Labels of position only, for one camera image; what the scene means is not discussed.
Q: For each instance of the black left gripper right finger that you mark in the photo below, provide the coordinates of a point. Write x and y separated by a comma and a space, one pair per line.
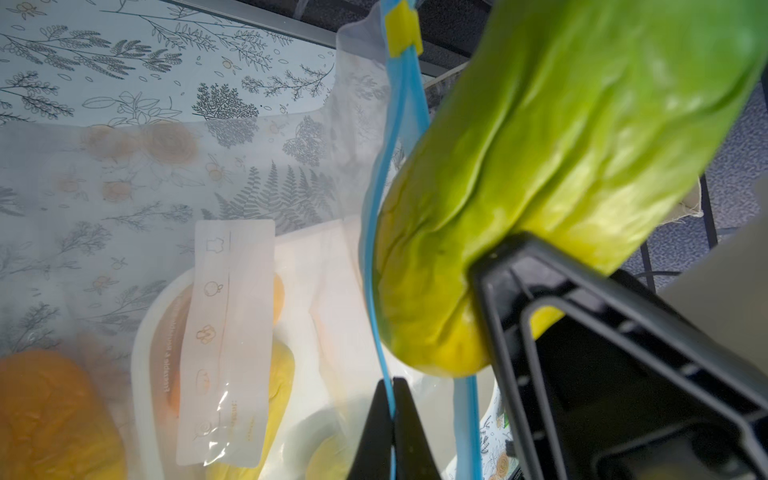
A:
413, 458

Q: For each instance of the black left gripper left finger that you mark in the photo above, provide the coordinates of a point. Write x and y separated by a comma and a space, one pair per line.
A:
373, 458

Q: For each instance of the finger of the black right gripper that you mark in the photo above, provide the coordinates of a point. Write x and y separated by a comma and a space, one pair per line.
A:
602, 379

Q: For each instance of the white oval plastic tray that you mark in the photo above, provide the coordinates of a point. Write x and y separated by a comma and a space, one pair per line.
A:
322, 323

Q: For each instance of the clear blue-zipper zip-top bag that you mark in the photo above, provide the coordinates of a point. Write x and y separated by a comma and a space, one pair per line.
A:
97, 221

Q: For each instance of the green yellow mango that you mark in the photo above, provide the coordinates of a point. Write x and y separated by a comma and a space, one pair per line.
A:
584, 123

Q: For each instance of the orange yellow mango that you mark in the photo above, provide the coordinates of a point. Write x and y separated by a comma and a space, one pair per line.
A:
54, 423

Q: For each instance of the small yellow mango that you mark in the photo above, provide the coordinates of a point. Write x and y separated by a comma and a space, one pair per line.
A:
280, 388

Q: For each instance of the beige canvas tote bag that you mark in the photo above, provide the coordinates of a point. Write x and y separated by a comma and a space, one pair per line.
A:
725, 293

